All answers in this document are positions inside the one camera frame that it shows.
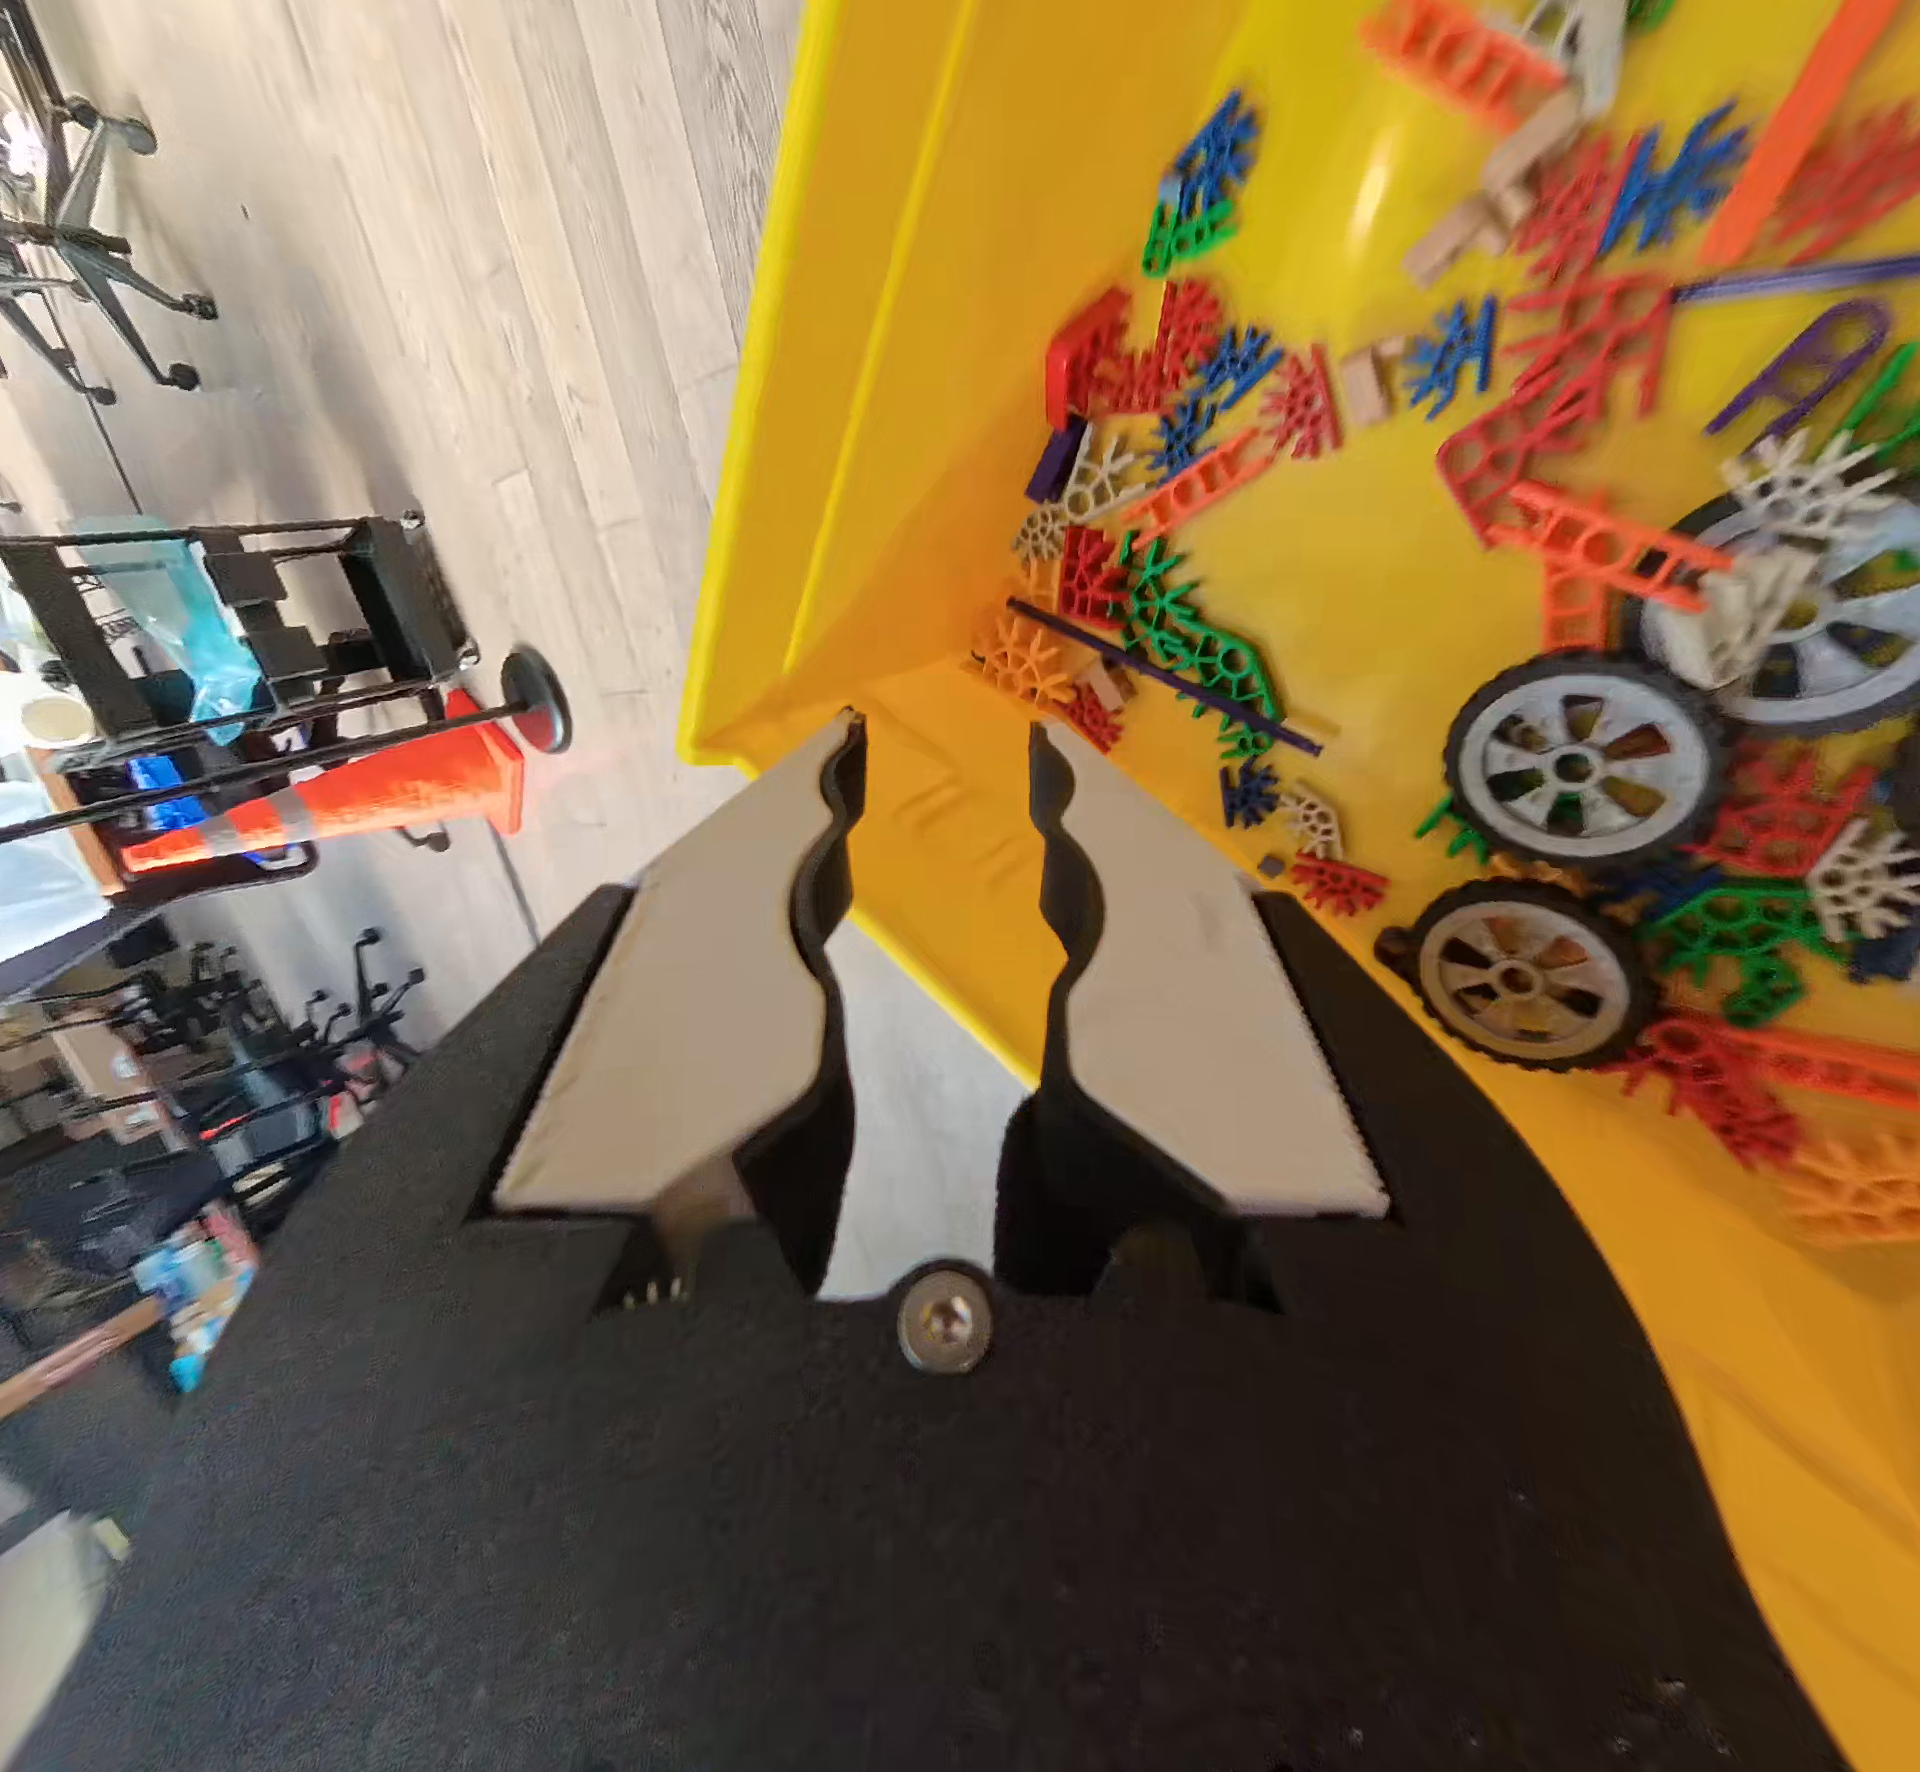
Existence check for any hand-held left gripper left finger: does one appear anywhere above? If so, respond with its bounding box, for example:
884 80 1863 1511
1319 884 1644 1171
491 709 871 1301

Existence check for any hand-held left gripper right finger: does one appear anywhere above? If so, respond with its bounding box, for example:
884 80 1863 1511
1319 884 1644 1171
1026 720 1392 1224

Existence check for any pile of mixed toy pieces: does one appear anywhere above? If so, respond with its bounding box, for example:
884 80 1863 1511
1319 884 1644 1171
960 0 1920 1251

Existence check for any yellow plastic bin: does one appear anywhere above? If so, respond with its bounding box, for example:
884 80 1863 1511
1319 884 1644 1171
675 0 1920 1772

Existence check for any grey toy wheel black tyre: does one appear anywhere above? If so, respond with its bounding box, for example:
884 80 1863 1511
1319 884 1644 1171
1443 649 1727 878
1620 491 1920 740
1378 881 1659 1073

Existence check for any black stanchion with round base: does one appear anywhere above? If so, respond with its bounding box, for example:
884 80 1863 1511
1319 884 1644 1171
0 648 576 848

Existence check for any orange traffic cone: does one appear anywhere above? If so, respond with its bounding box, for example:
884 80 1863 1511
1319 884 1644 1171
116 691 530 882

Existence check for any row of black office chairs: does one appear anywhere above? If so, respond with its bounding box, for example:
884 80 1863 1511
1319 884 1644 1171
0 929 428 1212

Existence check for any black metal cart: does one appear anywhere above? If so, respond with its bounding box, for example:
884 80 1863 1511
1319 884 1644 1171
0 509 486 773

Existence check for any colourful printed box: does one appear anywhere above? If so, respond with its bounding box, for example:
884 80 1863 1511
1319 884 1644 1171
132 1203 260 1396

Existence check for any teal plastic bag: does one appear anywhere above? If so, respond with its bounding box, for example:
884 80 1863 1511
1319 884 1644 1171
68 514 269 748

